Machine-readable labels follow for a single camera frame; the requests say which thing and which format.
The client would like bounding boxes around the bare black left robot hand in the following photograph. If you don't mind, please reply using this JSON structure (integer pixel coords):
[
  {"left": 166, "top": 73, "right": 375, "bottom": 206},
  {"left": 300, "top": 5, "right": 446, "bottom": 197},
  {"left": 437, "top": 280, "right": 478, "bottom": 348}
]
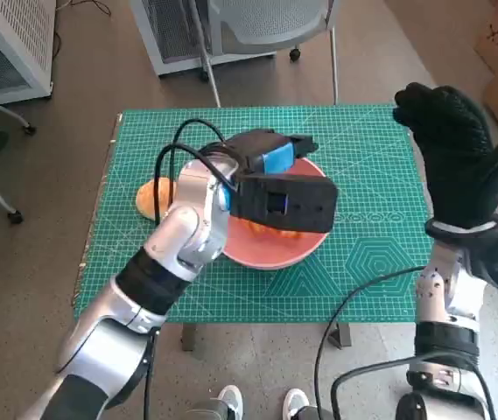
[{"left": 226, "top": 129, "right": 319, "bottom": 175}]

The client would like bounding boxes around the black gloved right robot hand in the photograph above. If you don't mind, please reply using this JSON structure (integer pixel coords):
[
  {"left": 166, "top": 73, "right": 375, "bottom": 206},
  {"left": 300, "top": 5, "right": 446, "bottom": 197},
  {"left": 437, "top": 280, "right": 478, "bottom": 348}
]
[{"left": 393, "top": 81, "right": 498, "bottom": 231}]

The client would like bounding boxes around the pink bowl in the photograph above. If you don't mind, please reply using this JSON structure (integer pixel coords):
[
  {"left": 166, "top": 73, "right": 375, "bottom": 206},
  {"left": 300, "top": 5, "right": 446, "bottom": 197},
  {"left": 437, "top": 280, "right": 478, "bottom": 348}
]
[{"left": 221, "top": 157, "right": 333, "bottom": 270}]

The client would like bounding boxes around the round toy bread bun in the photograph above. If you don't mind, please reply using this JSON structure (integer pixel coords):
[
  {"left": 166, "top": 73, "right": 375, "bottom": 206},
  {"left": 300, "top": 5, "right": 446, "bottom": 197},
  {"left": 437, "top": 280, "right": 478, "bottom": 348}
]
[{"left": 136, "top": 177, "right": 179, "bottom": 220}]

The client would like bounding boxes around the green cutting mat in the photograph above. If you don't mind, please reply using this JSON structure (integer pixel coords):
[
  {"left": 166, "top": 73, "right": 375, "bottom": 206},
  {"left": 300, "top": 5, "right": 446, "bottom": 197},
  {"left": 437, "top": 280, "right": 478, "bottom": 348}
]
[{"left": 72, "top": 104, "right": 436, "bottom": 325}]

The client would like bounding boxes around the grey mesh chair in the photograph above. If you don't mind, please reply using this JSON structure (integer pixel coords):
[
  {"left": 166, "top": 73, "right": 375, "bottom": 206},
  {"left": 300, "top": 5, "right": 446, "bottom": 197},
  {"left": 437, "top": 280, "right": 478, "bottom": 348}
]
[{"left": 186, "top": 0, "right": 340, "bottom": 109}]

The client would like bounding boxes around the white perforated cabinet on casters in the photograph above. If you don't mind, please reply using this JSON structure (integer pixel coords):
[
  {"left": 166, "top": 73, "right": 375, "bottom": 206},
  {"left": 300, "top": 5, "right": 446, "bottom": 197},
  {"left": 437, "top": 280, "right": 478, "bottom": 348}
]
[{"left": 129, "top": 0, "right": 302, "bottom": 79}]

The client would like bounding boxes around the grey table leg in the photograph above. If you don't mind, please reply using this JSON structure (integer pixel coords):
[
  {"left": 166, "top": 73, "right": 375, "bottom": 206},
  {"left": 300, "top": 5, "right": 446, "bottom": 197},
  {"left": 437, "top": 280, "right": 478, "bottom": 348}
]
[
  {"left": 181, "top": 323, "right": 196, "bottom": 352},
  {"left": 330, "top": 323, "right": 351, "bottom": 349}
]

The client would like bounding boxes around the grey office chair base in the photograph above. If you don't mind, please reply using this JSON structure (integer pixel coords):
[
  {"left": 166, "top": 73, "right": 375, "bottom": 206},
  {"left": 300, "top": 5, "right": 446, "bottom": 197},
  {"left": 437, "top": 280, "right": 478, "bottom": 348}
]
[{"left": 0, "top": 91, "right": 38, "bottom": 225}]

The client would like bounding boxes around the white shoe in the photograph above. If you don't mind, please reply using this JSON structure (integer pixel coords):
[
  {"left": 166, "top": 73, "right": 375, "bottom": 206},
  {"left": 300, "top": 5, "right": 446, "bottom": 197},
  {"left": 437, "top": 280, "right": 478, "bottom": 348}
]
[
  {"left": 282, "top": 387, "right": 310, "bottom": 420},
  {"left": 215, "top": 384, "right": 244, "bottom": 420}
]

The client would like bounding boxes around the large white perforated cabinet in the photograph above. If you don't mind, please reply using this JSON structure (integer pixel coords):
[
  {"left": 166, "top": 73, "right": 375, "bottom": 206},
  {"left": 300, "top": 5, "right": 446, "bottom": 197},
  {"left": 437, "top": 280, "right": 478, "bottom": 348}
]
[{"left": 0, "top": 0, "right": 55, "bottom": 109}]

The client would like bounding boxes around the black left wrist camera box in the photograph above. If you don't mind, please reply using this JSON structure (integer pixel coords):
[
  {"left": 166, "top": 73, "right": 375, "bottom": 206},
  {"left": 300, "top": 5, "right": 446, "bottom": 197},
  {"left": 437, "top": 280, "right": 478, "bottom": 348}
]
[{"left": 229, "top": 170, "right": 339, "bottom": 234}]

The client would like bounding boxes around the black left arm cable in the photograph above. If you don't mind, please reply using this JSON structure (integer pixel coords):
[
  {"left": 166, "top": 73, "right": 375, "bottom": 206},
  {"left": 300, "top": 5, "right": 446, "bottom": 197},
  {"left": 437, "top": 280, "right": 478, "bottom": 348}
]
[{"left": 143, "top": 118, "right": 241, "bottom": 420}]

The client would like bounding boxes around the looped black right arm cable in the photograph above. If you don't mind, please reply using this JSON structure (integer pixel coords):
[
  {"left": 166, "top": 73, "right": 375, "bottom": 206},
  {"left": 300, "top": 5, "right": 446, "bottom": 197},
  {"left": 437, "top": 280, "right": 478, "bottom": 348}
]
[{"left": 330, "top": 353, "right": 494, "bottom": 420}]

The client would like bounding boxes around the long black right arm cable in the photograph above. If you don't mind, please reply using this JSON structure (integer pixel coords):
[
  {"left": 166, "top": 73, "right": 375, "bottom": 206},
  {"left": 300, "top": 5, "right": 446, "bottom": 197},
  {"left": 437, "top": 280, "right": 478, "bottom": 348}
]
[{"left": 313, "top": 265, "right": 427, "bottom": 420}]

